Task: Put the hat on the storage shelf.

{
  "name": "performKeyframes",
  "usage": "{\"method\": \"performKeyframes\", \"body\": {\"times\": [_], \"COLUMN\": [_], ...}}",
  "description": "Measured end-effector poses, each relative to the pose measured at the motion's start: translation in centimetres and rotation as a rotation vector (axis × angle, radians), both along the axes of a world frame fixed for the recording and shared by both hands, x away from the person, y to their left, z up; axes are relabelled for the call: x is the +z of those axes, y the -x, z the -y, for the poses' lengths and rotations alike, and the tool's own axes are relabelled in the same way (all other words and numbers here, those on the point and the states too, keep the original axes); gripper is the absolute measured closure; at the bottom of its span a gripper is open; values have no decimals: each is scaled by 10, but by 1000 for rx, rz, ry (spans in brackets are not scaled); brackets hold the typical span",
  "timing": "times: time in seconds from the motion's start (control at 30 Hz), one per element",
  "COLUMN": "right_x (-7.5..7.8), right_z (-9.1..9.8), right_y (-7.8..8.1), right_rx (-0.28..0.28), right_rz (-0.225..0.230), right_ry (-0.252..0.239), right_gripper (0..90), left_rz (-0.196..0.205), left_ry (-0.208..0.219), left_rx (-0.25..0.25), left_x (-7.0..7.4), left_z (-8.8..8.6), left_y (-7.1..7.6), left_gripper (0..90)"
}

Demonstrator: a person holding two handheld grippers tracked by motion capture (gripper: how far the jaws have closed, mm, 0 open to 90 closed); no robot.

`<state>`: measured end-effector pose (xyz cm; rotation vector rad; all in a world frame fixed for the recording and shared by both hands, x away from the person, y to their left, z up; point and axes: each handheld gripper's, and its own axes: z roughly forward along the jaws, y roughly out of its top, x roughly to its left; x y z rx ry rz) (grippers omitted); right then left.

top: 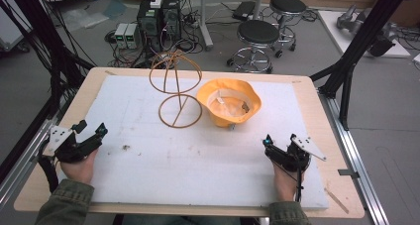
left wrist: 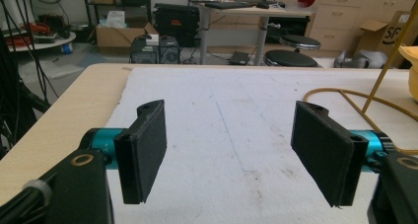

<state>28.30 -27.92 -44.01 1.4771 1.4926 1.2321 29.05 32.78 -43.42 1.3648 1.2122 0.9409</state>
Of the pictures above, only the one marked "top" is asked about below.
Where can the black metal frame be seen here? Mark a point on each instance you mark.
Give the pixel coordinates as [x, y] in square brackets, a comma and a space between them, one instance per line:
[369, 30]
[24, 7]

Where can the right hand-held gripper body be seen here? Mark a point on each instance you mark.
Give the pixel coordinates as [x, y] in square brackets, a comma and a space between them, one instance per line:
[294, 157]

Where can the grey power supply unit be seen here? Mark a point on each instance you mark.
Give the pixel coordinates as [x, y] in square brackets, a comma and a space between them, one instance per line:
[132, 36]
[121, 35]

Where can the black computer tower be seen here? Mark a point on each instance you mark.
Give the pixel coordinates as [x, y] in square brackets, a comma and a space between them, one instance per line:
[148, 23]
[172, 17]

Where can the white foam mat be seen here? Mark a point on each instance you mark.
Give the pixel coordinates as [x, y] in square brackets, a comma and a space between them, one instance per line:
[198, 159]

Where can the white board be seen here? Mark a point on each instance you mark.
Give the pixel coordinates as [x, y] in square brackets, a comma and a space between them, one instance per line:
[333, 30]

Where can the thin wooden stick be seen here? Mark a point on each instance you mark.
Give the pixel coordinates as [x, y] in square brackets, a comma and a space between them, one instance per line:
[336, 201]

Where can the small white box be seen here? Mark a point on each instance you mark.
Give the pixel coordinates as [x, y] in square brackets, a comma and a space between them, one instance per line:
[156, 1]

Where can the aluminium rail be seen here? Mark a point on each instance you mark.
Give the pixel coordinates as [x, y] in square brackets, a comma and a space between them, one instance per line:
[358, 172]
[23, 159]

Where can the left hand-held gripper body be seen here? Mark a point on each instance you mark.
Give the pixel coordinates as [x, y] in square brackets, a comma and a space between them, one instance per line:
[64, 149]

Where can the clear plastic sheet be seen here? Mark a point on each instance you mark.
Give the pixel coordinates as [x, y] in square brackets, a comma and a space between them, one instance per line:
[82, 18]

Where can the grey table leg column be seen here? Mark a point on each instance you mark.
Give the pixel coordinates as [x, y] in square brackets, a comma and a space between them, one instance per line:
[204, 20]

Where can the flat black device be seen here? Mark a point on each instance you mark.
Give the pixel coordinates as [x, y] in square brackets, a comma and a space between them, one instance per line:
[243, 10]

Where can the yellow bucket hat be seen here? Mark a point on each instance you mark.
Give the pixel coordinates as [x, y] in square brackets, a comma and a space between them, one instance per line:
[214, 116]

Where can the person's right hand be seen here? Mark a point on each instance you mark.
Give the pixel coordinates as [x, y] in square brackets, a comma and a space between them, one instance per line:
[284, 183]

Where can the person's left hand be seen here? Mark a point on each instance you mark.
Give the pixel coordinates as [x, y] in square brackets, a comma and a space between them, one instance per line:
[80, 168]

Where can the black round stool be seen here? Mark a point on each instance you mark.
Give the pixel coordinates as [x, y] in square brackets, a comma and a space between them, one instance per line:
[288, 4]
[258, 31]

